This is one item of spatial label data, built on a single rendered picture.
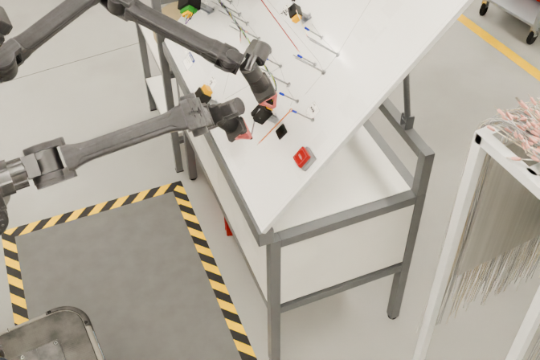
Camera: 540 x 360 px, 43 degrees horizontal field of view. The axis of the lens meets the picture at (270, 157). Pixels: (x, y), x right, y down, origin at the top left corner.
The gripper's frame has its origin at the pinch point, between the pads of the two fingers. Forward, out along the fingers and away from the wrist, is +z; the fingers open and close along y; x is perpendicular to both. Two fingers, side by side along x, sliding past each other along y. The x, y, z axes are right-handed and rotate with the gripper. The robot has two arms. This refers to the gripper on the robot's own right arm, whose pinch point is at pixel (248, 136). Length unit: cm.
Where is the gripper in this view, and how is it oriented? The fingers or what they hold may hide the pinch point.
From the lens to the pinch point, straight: 232.1
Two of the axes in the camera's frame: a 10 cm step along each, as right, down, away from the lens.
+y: -2.9, -7.3, 6.2
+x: -7.5, 5.8, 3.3
